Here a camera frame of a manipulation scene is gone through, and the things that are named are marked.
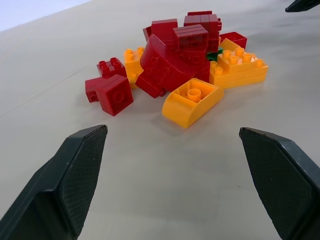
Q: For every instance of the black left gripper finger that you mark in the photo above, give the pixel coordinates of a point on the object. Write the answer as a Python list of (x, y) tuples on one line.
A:
[(280, 180), (50, 190)]

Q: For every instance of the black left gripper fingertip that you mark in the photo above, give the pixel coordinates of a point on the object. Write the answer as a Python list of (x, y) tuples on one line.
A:
[(301, 5)]

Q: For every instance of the yellow sloped block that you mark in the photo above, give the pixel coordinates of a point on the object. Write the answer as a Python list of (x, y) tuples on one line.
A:
[(231, 46)]

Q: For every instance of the long yellow studded block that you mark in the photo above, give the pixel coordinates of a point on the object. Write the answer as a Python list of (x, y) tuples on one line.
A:
[(237, 68)]

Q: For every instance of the dark red block stack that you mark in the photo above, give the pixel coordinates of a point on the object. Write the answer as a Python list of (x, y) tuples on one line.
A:
[(203, 21)]

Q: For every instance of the green brick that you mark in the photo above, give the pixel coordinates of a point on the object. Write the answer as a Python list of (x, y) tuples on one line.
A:
[(213, 55)]

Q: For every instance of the red ribbed block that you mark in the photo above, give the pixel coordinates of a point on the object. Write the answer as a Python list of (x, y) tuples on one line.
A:
[(191, 38)]

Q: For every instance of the orange curved brick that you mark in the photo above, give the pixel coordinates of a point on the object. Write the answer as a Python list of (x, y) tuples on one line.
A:
[(192, 103)]

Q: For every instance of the small red studded brick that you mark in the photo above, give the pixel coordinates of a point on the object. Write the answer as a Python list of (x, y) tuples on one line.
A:
[(111, 67)]

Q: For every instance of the red flat block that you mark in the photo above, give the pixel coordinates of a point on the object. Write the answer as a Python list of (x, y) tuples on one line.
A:
[(163, 28)]

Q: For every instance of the large red curved block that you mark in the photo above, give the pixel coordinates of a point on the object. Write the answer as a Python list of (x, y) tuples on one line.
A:
[(165, 65)]

